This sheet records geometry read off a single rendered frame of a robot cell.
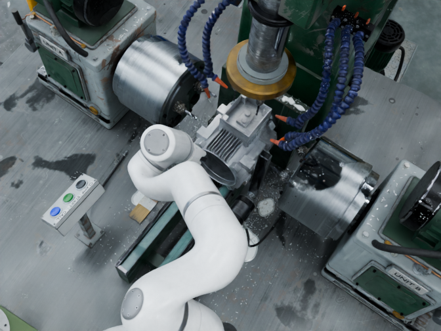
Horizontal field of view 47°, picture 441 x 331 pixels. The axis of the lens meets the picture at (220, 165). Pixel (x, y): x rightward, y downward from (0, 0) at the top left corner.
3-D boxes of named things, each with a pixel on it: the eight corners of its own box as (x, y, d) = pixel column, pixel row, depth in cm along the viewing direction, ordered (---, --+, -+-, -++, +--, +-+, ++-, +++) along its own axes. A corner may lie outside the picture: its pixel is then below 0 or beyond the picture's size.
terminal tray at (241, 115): (240, 103, 154) (243, 90, 147) (269, 122, 151) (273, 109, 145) (217, 130, 149) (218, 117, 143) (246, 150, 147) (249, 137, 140)
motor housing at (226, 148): (225, 122, 168) (230, 89, 151) (272, 154, 164) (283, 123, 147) (188, 164, 160) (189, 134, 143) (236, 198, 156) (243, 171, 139)
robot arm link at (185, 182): (180, 259, 104) (143, 178, 127) (235, 207, 102) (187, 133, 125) (150, 242, 98) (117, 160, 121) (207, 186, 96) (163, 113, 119)
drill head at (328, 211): (289, 146, 167) (306, 104, 144) (399, 215, 158) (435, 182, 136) (247, 202, 156) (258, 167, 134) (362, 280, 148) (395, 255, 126)
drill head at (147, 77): (132, 47, 180) (126, -5, 158) (216, 100, 173) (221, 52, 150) (84, 93, 170) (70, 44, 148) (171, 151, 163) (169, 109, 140)
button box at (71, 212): (91, 183, 146) (82, 171, 142) (106, 190, 142) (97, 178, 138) (49, 228, 139) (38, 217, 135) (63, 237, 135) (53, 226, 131)
